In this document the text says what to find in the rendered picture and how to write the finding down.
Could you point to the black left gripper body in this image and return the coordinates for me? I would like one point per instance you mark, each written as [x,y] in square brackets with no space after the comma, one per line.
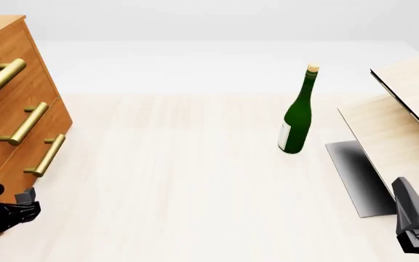
[9,215]

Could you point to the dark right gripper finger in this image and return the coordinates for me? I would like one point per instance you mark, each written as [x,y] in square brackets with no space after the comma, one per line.
[411,207]

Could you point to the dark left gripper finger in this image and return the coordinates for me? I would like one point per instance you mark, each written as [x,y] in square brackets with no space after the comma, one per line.
[25,197]

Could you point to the wooden cabinet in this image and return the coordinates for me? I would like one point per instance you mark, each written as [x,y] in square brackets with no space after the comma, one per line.
[9,20]

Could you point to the pale wooden rack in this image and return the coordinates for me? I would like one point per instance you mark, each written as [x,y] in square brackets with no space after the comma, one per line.
[387,131]

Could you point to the green corked wine bottle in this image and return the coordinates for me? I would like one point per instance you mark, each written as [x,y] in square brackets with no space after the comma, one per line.
[297,122]

